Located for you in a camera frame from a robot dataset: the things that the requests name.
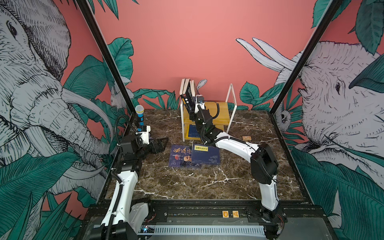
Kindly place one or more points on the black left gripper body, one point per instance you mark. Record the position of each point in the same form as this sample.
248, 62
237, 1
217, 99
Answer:
150, 149

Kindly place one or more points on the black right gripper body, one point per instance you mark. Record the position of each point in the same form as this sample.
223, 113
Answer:
198, 118

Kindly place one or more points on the dark blue book white label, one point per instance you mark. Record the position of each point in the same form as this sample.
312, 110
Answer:
192, 132

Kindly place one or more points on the small blue book yellow label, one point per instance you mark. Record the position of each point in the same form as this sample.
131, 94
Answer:
205, 155

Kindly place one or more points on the black book white characters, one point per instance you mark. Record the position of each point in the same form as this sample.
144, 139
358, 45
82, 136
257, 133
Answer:
188, 101

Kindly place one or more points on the purple portrait book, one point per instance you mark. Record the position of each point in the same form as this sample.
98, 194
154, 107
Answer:
181, 157
192, 89

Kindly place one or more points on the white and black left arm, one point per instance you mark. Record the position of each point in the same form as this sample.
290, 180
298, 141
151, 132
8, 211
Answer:
124, 216

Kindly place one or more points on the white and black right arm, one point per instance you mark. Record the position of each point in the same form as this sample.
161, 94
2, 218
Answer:
264, 165

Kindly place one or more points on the white wooden two-tier shelf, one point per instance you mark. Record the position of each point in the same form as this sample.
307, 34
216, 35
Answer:
223, 114

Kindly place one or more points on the yellow book on shelf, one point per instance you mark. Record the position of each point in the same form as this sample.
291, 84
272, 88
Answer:
186, 134

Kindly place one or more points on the small wooden block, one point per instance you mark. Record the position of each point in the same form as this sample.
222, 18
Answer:
247, 138

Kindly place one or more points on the blue toy microphone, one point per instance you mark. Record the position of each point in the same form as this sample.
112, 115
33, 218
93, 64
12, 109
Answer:
140, 117

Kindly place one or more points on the dark brown leaning book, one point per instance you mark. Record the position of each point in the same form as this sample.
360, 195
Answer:
182, 90

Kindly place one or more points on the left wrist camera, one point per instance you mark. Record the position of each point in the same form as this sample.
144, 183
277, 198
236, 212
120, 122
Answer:
144, 134

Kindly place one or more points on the black front rail base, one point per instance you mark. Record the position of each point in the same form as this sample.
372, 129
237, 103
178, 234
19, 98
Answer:
228, 220

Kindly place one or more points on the left black frame post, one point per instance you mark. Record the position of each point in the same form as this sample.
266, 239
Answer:
88, 15

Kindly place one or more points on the black frame post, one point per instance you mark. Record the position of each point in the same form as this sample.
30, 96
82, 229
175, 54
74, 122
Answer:
323, 24
88, 15

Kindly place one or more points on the right black frame post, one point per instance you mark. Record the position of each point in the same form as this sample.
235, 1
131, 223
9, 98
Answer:
323, 24

